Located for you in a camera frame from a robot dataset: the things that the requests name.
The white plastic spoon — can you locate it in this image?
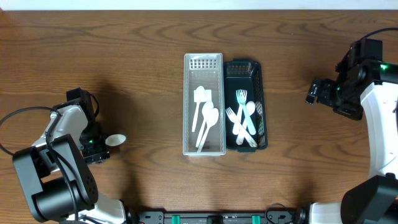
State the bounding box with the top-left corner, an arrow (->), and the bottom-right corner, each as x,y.
236,101 -> 255,146

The mint green plastic fork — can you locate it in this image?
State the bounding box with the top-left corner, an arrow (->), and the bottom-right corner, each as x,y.
236,89 -> 256,135

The white plastic fork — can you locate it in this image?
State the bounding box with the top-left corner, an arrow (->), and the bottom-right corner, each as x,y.
233,89 -> 247,134

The white utensil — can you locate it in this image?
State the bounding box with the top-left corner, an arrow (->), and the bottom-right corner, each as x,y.
226,107 -> 257,147

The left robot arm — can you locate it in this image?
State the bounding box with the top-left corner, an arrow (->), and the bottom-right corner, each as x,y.
12,88 -> 129,223

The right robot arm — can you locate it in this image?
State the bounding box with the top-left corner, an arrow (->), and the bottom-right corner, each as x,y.
306,38 -> 397,224

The dark green mesh basket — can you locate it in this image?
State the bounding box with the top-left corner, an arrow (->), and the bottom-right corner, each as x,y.
223,59 -> 268,152

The white label in basket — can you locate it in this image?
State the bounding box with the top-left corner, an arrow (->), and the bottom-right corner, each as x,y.
194,90 -> 211,103

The clear plastic mesh basket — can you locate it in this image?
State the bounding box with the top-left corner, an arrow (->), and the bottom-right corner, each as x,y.
182,53 -> 226,157

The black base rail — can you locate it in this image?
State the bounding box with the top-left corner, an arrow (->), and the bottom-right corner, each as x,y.
125,204 -> 309,224

